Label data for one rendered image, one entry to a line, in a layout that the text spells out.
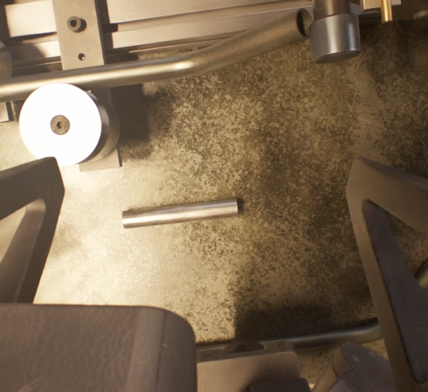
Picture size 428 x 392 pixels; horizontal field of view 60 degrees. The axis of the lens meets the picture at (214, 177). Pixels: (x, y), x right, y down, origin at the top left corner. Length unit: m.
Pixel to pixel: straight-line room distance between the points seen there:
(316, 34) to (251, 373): 0.19
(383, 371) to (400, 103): 0.23
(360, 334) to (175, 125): 0.24
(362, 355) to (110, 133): 0.19
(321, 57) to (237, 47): 0.05
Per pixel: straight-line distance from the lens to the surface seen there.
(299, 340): 0.36
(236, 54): 0.21
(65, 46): 0.30
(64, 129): 0.25
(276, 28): 0.19
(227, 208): 0.31
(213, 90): 0.32
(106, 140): 0.25
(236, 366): 0.26
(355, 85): 0.34
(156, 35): 0.30
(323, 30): 0.18
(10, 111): 0.32
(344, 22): 0.18
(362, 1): 0.18
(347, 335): 0.36
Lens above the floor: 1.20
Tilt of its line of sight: 84 degrees down
